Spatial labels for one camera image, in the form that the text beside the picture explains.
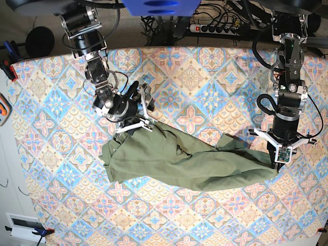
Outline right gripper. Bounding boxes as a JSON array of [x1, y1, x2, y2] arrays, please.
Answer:
[[102, 94, 127, 123]]

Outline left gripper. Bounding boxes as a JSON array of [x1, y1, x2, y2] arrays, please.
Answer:
[[266, 112, 299, 171]]

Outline olive green t-shirt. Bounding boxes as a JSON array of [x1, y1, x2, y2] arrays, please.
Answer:
[[99, 122, 278, 192]]

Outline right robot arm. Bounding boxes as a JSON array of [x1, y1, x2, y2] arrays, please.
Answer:
[[60, 1, 156, 133]]

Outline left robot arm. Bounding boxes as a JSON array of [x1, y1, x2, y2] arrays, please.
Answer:
[[250, 11, 317, 170]]

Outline patterned tile tablecloth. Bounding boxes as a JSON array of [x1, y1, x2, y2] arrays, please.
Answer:
[[7, 47, 327, 245]]

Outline blue box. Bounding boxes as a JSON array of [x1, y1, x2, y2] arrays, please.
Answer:
[[122, 0, 201, 16]]

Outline black round stool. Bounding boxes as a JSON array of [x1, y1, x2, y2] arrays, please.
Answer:
[[25, 26, 55, 58]]

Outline white power strip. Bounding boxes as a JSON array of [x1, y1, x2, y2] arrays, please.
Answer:
[[189, 24, 238, 35]]

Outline orange grey device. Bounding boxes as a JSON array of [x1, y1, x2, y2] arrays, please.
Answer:
[[0, 93, 12, 126]]

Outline blue clamp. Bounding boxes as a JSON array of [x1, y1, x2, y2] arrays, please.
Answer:
[[5, 226, 55, 237]]

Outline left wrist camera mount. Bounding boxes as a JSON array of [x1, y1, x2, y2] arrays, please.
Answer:
[[248, 128, 317, 164]]

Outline tangled black cables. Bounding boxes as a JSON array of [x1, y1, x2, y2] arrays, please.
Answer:
[[140, 15, 190, 47]]

